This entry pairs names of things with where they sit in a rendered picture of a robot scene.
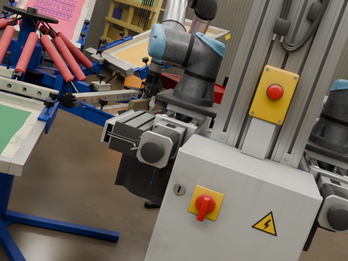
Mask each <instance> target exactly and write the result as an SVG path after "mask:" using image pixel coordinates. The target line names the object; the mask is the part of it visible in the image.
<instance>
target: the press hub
mask: <svg viewBox="0 0 348 261"><path fill-rule="evenodd" d="M3 9H4V10H6V11H9V12H12V13H15V14H17V15H21V16H24V18H22V21H21V26H20V31H19V36H18V38H15V37H13V38H12V40H11V42H10V44H9V47H8V49H7V51H10V52H11V53H12V55H11V57H10V60H9V65H12V64H14V65H17V63H18V60H19V58H20V56H21V53H22V51H23V48H24V46H25V44H26V41H27V39H28V36H29V34H30V33H31V32H35V30H36V28H37V27H36V26H35V24H34V22H33V21H32V19H33V20H34V21H35V23H36V25H38V21H43V22H47V23H52V24H58V23H59V21H58V20H57V19H55V18H52V17H49V16H46V15H43V14H40V13H38V10H37V9H36V8H33V7H29V6H28V7H27V10H26V9H22V8H18V7H13V6H8V5H4V6H3ZM42 49H43V46H42V45H40V44H38V43H36V46H35V48H34V51H33V53H32V56H31V58H30V61H29V63H28V66H27V68H26V72H25V77H24V82H26V83H30V84H34V85H35V80H32V79H30V78H28V77H29V76H31V77H39V78H44V74H42V73H40V72H37V71H35V70H32V69H31V68H38V67H39V66H44V65H41V64H40V63H39V62H40V58H41V53H42ZM3 60H4V61H6V62H1V63H3V64H7V56H6V55H5V56H4V58H3ZM44 67H46V66H44ZM38 69H40V70H43V71H46V72H48V73H51V74H53V75H55V72H54V71H53V70H48V69H42V68H38ZM15 95H17V96H21V97H25V98H29V99H32V97H29V96H25V95H22V94H18V93H17V94H15ZM13 180H14V175H10V174H7V173H2V172H0V218H1V220H2V221H3V223H4V225H5V226H6V227H7V226H9V225H11V224H12V223H13V221H8V220H4V214H5V213H6V212H7V210H8V211H11V210H9V209H8V208H7V207H8V203H9V198H10V193H11V189H12V184H13Z"/></svg>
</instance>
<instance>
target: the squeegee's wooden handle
mask: <svg viewBox="0 0 348 261"><path fill-rule="evenodd" d="M150 101H151V98H145V99H136V100H130V101H129V104H128V107H127V112H128V110H129V109H130V110H134V111H136V110H137V109H143V110H146V111H149V108H150V106H149V103H150ZM159 109H163V106H159V105H157V104H155V106H154V108H153V109H152V111H153V110H159Z"/></svg>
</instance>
